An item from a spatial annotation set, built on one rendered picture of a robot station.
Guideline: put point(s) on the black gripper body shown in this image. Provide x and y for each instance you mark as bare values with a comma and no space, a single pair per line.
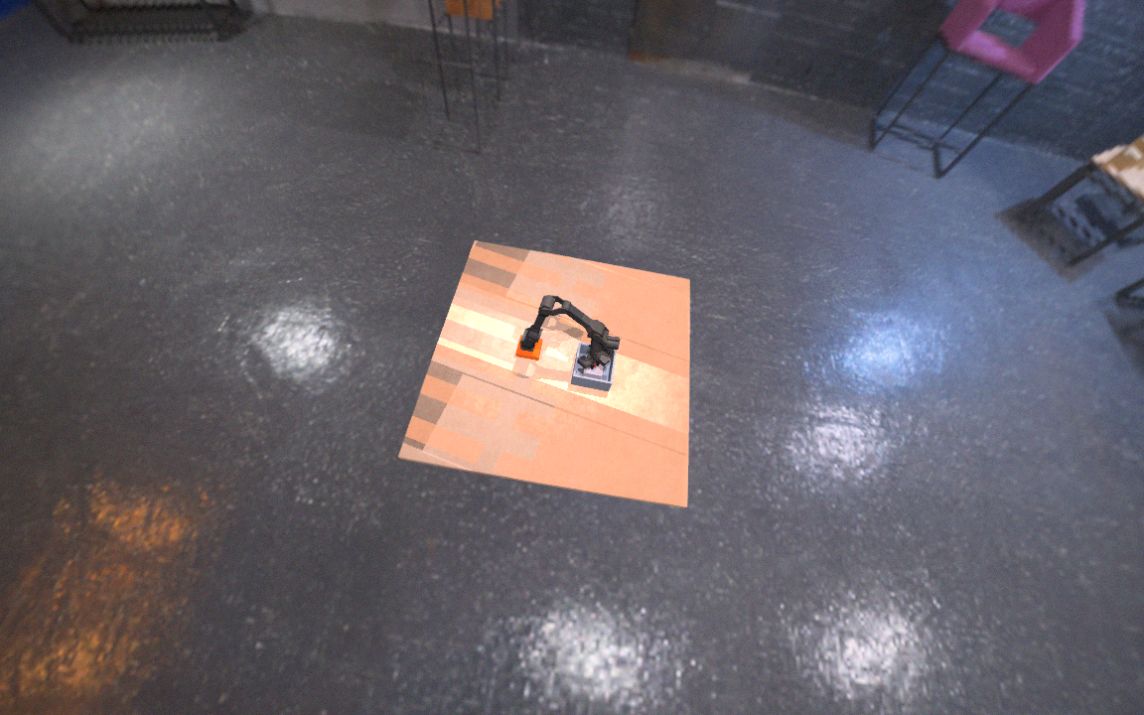
587,361

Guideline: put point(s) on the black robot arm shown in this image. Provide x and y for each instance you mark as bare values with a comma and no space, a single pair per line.
596,330

